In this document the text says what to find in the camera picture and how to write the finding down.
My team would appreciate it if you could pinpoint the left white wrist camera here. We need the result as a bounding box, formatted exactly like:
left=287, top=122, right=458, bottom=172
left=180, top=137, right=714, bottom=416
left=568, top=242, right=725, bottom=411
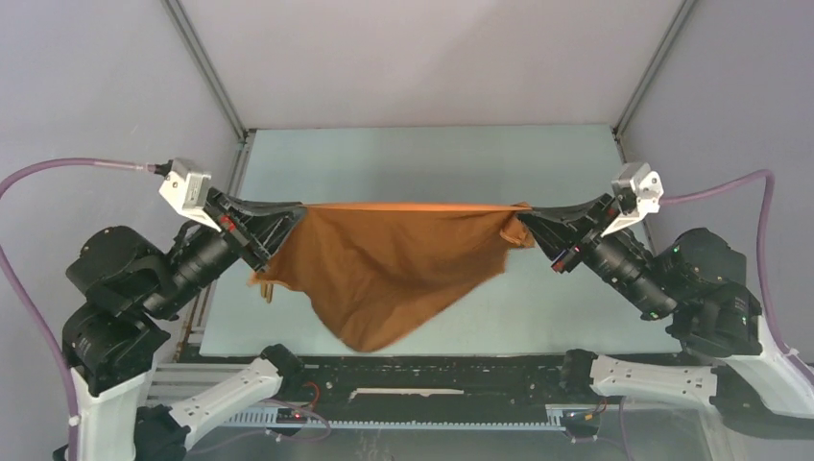
left=158, top=158, right=219, bottom=230

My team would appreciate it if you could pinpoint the aluminium frame post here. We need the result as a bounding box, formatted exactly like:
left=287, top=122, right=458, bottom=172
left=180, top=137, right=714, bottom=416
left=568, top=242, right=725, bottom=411
left=161, top=0, right=249, bottom=142
left=612, top=0, right=699, bottom=141

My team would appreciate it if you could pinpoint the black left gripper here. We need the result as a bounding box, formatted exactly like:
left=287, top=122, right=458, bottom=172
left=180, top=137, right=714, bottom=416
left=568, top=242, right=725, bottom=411
left=147, top=181, right=309, bottom=314

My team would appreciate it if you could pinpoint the orange cloth napkin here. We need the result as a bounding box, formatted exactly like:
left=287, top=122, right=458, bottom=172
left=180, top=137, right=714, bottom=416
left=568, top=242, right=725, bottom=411
left=250, top=203, right=535, bottom=352

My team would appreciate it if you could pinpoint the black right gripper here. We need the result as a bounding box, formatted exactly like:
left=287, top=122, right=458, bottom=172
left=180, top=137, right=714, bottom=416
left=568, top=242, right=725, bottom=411
left=516, top=191, right=675, bottom=320

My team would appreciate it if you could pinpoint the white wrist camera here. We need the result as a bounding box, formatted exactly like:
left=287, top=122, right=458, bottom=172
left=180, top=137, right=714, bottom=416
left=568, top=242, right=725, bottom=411
left=158, top=158, right=219, bottom=230
left=602, top=162, right=664, bottom=237

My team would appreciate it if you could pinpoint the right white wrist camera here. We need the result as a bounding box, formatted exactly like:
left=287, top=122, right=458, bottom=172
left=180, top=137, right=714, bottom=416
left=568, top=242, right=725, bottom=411
left=602, top=162, right=664, bottom=237

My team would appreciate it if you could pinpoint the left aluminium frame post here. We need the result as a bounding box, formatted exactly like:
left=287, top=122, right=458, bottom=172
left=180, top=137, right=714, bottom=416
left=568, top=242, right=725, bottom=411
left=161, top=0, right=249, bottom=142

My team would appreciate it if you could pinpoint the right aluminium frame post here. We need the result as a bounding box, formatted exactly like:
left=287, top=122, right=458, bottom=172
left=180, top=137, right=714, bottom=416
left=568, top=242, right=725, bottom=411
left=612, top=0, right=699, bottom=141

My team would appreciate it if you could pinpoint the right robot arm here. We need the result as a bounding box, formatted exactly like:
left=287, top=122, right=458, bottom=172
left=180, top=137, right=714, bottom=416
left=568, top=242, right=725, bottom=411
left=517, top=194, right=813, bottom=440

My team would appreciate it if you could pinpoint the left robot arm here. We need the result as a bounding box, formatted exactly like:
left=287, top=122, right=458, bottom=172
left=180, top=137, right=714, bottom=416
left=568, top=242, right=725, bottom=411
left=54, top=189, right=306, bottom=460

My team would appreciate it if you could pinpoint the wooden fork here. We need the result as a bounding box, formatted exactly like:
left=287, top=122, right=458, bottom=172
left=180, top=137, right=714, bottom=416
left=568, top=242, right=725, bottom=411
left=262, top=284, right=274, bottom=303

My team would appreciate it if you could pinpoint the white cable duct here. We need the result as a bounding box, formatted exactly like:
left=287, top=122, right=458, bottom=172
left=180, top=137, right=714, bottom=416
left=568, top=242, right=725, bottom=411
left=222, top=406, right=587, bottom=431

